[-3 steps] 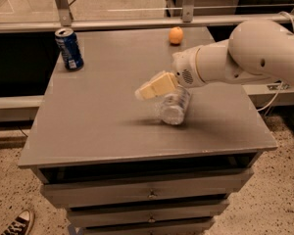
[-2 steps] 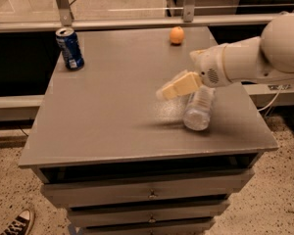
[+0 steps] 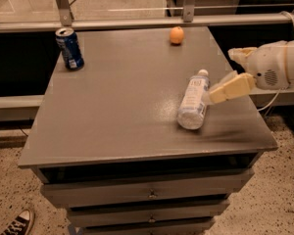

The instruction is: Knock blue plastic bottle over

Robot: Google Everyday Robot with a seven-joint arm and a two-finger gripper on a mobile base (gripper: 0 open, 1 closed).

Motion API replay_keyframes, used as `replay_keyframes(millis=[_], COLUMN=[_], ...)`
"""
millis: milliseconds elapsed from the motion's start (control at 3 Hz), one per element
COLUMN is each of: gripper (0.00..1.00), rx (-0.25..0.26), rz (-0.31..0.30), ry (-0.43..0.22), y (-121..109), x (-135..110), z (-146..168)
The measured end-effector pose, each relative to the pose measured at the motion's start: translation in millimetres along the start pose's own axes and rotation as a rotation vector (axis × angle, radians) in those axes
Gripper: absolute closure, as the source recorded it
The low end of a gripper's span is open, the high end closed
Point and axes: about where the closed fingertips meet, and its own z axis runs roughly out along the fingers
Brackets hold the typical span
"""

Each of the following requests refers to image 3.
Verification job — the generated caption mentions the metal railing frame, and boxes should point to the metal railing frame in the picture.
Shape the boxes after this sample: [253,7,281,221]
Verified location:
[0,0,294,32]

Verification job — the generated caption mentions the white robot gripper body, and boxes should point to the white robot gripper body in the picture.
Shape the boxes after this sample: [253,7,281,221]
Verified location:
[246,41,289,90]

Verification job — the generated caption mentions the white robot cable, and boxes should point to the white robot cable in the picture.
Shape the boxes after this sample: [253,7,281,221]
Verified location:
[256,11,294,113]

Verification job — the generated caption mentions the orange fruit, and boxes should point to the orange fruit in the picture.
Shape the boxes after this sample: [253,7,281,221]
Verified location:
[170,26,184,45]

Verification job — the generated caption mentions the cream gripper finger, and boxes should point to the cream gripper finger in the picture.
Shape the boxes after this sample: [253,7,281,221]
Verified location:
[227,47,257,71]
[207,70,256,105]

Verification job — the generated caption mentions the black canvas sneaker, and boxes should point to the black canvas sneaker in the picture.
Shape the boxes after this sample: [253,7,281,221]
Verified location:
[0,210,35,235]

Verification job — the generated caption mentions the clear plastic water bottle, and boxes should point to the clear plastic water bottle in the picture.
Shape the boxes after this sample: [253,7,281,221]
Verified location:
[177,70,209,130]

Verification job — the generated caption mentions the blue soda can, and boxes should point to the blue soda can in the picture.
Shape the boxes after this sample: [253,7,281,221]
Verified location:
[55,27,84,71]

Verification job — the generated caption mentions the grey drawer cabinet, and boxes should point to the grey drawer cabinet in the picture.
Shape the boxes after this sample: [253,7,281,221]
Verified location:
[19,27,276,235]

